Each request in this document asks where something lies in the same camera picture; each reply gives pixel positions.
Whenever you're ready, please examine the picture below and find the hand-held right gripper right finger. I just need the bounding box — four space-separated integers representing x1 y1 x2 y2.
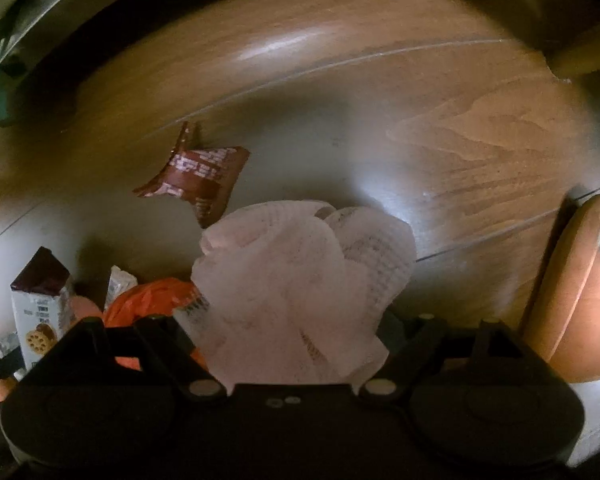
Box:
359 315 551 407

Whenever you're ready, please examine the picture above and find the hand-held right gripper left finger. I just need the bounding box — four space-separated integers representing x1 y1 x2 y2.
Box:
55 315 228 406

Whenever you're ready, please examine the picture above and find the white paper towel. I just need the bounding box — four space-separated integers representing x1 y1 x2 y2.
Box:
172 200 417 386

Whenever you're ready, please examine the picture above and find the orange plastic bag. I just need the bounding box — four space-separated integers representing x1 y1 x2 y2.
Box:
102 278 211 373

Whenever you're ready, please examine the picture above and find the small white crumpled wrapper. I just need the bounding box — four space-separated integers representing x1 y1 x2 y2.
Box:
105 265 138 311

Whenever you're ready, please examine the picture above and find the white and brown cookie box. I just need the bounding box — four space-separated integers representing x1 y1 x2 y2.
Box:
10 246 78 371

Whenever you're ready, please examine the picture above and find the red-brown snack wrapper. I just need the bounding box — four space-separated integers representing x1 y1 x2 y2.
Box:
132 121 251 229

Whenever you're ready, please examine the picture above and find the yellowish wooden furniture piece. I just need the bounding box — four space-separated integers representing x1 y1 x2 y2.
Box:
550 20 600 81

